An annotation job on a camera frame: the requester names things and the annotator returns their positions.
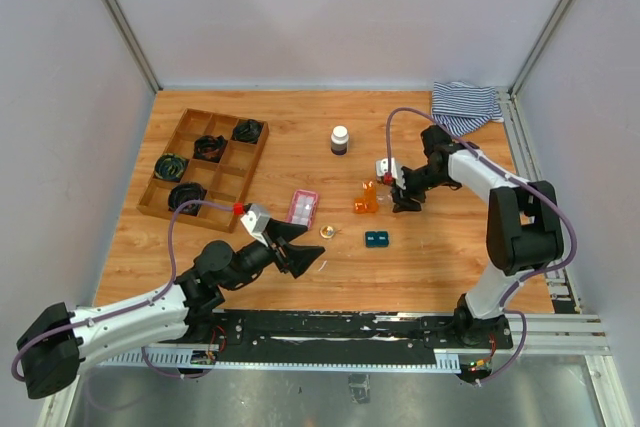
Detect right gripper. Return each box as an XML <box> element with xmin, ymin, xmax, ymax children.
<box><xmin>389</xmin><ymin>164</ymin><xmax>448</xmax><ymax>212</ymax></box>

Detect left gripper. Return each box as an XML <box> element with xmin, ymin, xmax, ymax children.
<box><xmin>222</xmin><ymin>218</ymin><xmax>325</xmax><ymax>290</ymax></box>

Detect orange pill box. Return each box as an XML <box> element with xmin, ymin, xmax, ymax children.
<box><xmin>353</xmin><ymin>181</ymin><xmax>379</xmax><ymax>214</ymax></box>

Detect gold bottle cap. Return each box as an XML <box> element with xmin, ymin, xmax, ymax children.
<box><xmin>320</xmin><ymin>225</ymin><xmax>336</xmax><ymax>239</ymax></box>

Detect clear glass pill bottle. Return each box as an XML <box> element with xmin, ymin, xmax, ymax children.
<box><xmin>376</xmin><ymin>189</ymin><xmax>394</xmax><ymax>208</ymax></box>

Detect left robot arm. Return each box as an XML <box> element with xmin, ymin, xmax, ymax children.
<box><xmin>11</xmin><ymin>220</ymin><xmax>325</xmax><ymax>399</ymax></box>

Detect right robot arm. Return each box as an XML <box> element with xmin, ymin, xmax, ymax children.
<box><xmin>376</xmin><ymin>125</ymin><xmax>564</xmax><ymax>347</ymax></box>

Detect pink pill organizer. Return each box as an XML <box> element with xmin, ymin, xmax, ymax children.
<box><xmin>287</xmin><ymin>189</ymin><xmax>319</xmax><ymax>228</ymax></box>

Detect teal pill box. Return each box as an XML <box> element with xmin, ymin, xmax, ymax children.
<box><xmin>364</xmin><ymin>231</ymin><xmax>390</xmax><ymax>248</ymax></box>

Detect white cap pill bottle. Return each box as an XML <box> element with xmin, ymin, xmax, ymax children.
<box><xmin>330</xmin><ymin>125</ymin><xmax>349</xmax><ymax>155</ymax></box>

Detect striped blue cloth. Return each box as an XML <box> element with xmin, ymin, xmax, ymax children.
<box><xmin>431</xmin><ymin>81</ymin><xmax>504</xmax><ymax>137</ymax></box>

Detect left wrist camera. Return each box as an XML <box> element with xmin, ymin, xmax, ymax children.
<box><xmin>240</xmin><ymin>203</ymin><xmax>271</xmax><ymax>245</ymax></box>

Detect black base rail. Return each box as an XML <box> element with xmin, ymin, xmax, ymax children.
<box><xmin>154</xmin><ymin>309</ymin><xmax>516</xmax><ymax>363</ymax></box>

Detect black coiled cable top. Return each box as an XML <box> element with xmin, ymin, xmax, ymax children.
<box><xmin>231</xmin><ymin>118</ymin><xmax>265</xmax><ymax>144</ymax></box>

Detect black coiled cable middle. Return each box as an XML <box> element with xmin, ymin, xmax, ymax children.
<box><xmin>193</xmin><ymin>134</ymin><xmax>228</xmax><ymax>163</ymax></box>

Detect yellow black coiled cable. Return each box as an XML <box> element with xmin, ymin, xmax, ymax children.
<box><xmin>153</xmin><ymin>152</ymin><xmax>190</xmax><ymax>183</ymax></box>

